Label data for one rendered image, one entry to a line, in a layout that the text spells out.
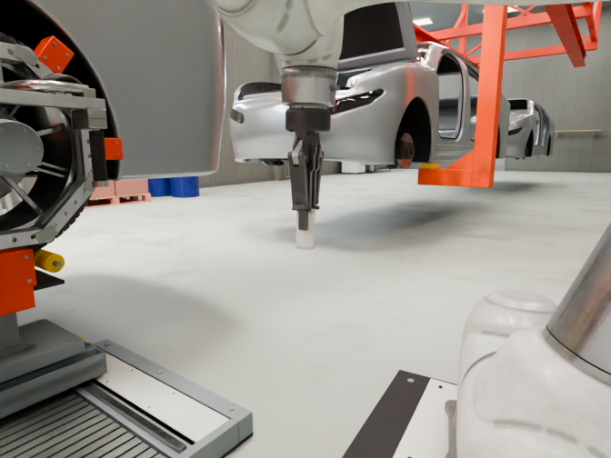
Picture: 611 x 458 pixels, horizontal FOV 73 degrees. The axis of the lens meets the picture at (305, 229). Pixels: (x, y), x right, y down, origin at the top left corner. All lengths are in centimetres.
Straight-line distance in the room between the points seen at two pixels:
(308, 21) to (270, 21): 5
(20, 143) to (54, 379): 74
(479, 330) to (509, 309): 5
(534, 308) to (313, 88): 46
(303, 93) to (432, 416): 63
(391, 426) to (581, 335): 51
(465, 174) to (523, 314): 353
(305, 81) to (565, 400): 52
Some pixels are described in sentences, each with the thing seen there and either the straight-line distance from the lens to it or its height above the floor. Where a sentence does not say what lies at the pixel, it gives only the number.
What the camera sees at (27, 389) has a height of 15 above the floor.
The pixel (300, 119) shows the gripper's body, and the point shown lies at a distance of 67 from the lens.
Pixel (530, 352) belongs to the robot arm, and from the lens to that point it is 52.
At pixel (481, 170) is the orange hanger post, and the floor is 68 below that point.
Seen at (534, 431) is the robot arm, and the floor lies 57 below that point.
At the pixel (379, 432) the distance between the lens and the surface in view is 91.
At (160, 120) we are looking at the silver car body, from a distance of 172.
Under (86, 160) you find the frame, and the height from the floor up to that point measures 81.
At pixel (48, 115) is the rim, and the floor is 95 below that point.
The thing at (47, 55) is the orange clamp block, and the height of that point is 111.
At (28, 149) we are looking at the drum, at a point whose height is 85.
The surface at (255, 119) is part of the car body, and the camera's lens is 372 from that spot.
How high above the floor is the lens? 84
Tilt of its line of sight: 10 degrees down
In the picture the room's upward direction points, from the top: straight up
